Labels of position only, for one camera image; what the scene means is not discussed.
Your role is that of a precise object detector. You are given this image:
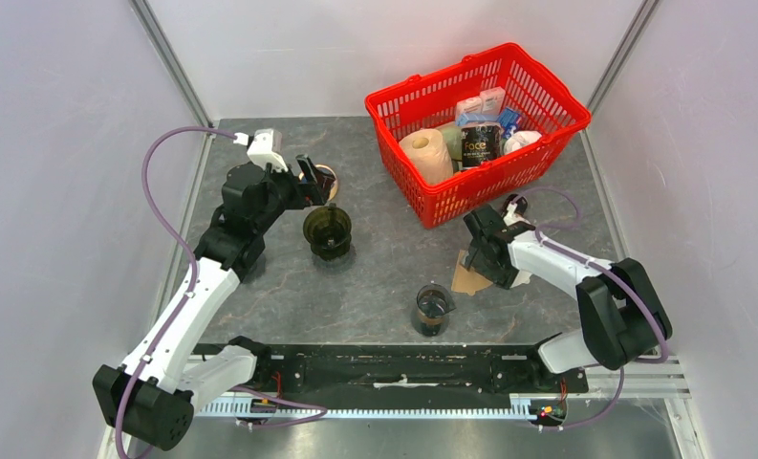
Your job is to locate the dark green glass dripper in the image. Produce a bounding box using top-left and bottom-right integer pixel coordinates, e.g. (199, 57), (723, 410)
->
(303, 204), (352, 261)

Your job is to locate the blue packet in basket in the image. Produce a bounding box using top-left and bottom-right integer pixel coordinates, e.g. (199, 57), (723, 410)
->
(496, 107), (523, 139)

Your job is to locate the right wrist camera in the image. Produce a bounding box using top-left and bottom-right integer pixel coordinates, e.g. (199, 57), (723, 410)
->
(501, 193), (535, 230)

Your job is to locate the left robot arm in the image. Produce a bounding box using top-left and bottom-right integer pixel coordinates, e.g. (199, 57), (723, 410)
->
(93, 155), (337, 458)

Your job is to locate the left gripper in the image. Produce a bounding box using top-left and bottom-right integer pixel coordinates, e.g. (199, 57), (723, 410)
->
(254, 154), (335, 233)

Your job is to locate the red plastic basket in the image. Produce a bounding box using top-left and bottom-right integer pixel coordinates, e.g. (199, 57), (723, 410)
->
(364, 43), (592, 229)

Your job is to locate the glass jar with brown band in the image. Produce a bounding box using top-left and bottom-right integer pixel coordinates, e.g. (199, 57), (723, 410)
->
(410, 283), (456, 338)

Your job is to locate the white plastic bag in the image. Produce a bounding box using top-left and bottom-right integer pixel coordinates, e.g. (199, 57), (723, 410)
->
(503, 130), (542, 155)

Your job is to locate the black face tissue pack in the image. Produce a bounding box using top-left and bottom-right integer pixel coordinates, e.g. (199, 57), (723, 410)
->
(461, 122), (502, 169)

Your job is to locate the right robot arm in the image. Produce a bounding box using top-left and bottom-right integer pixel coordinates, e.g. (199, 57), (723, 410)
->
(463, 205), (673, 391)

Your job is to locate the brown paper coffee filter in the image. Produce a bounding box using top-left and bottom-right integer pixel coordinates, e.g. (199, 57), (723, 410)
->
(450, 250), (493, 295)

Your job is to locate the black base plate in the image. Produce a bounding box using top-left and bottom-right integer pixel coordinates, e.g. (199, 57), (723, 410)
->
(194, 336), (592, 410)

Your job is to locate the beige paper towel roll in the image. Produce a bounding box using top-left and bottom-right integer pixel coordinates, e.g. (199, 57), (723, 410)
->
(400, 129), (454, 186)

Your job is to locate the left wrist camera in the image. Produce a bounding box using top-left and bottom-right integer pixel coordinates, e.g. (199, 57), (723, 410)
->
(233, 128), (289, 172)

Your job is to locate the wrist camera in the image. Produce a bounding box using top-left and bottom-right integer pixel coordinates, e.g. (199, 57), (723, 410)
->
(501, 193), (535, 230)
(233, 128), (289, 172)

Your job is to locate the white box in basket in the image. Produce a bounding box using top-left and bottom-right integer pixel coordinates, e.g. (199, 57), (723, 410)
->
(479, 86), (506, 117)
(455, 96), (483, 125)

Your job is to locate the white paper sheet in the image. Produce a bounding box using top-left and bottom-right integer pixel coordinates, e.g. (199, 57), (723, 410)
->
(510, 270), (531, 289)

